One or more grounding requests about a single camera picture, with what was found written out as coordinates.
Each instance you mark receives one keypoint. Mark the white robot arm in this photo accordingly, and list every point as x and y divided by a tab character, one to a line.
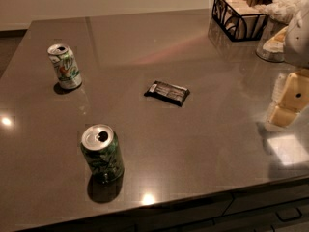
296	44

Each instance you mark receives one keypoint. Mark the dark drawer handle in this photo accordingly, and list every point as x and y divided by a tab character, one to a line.
290	214

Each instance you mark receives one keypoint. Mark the black wire basket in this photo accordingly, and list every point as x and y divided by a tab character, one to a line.
241	20

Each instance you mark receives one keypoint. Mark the white 7up soda can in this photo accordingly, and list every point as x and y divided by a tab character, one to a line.
65	66

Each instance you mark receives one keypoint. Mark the clear glass jar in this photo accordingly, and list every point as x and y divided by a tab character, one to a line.
270	46

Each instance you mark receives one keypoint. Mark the black rxbar chocolate bar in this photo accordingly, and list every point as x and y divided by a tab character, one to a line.
166	92

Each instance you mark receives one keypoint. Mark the dark green soda can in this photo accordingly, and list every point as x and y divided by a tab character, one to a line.
101	149

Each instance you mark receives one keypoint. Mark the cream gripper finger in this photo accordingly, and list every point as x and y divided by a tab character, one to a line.
290	96

